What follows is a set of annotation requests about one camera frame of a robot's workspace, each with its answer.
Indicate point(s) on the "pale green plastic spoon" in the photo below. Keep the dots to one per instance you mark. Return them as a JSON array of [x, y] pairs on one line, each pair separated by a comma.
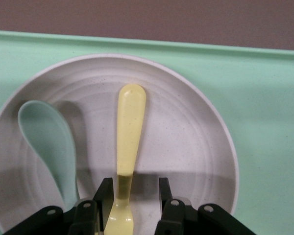
[[49, 137]]

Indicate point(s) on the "yellow plastic fork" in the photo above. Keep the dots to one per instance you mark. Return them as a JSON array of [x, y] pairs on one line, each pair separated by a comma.
[[131, 127]]

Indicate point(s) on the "beige round speckled plate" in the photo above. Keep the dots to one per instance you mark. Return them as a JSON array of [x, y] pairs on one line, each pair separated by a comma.
[[181, 147]]

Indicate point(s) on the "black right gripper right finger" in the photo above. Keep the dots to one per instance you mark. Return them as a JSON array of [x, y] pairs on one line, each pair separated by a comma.
[[176, 218]]

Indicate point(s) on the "mint green rectangular tray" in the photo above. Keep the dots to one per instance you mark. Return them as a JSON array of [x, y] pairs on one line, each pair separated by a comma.
[[259, 110]]

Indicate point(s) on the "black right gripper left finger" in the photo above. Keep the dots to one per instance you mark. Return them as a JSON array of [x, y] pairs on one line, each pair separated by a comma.
[[85, 218]]

